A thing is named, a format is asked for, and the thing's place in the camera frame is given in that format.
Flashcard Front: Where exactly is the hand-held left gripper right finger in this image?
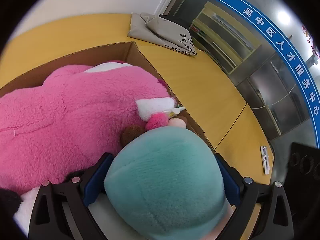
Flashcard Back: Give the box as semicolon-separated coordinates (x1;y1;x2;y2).
215;153;295;240

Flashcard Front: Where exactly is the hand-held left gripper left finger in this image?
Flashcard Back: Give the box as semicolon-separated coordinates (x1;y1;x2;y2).
29;152;115;240

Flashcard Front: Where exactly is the pink pig plush teal dress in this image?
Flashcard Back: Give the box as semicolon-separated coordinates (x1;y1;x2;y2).
104;117;232;240

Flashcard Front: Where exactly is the cardboard box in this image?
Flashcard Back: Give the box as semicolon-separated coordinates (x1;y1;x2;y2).
0;41;214;153

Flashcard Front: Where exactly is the wooden desktop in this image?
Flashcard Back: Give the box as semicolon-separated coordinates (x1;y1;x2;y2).
0;12;275;240

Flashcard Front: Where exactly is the small white plastic clip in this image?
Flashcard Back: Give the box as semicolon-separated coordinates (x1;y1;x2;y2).
260;145;272;174

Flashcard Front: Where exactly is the pink plush toy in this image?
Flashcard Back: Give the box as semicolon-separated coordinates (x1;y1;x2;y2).
0;60;176;196

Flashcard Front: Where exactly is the black textured object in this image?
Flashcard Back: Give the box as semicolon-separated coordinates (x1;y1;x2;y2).
289;142;320;188

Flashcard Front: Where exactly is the blue banner sign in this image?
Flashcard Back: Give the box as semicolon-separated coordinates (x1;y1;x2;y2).
194;0;320;148

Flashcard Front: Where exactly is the yellow shelf cabinet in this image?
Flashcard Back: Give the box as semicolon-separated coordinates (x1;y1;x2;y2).
189;1;263;75

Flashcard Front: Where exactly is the grey cloth bag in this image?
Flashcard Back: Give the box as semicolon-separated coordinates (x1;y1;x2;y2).
127;12;199;58

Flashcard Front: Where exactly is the white cable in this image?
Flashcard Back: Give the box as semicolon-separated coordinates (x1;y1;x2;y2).
251;85;298;110

